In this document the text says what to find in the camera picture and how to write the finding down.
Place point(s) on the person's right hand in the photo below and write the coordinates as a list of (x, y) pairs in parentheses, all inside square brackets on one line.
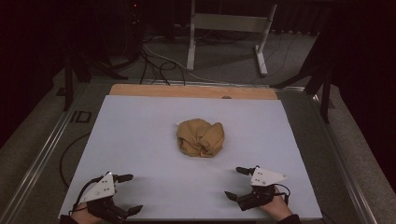
[(277, 206)]

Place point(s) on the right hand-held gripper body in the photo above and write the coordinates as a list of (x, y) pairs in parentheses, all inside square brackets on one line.
[(264, 178)]

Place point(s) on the aluminium frame rail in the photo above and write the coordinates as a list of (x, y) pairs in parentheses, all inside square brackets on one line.
[(345, 174), (218, 84), (34, 168)]

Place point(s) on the dark equipment rack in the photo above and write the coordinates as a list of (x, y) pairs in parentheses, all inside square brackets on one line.
[(132, 28)]

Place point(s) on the black tripod stand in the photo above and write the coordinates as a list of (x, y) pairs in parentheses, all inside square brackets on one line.
[(325, 93), (68, 77)]

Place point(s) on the tan pants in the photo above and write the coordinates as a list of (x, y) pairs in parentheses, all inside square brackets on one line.
[(200, 137)]

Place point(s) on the white metal stand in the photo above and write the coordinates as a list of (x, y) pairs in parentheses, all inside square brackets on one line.
[(230, 23)]

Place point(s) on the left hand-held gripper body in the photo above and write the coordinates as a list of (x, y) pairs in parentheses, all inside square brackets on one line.
[(99, 191)]

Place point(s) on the wooden table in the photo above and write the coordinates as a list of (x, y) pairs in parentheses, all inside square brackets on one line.
[(186, 91)]

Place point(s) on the person's left hand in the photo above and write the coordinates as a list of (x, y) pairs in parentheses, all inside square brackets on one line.
[(81, 215)]

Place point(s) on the pale table cover board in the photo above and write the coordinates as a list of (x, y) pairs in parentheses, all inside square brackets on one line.
[(140, 140)]

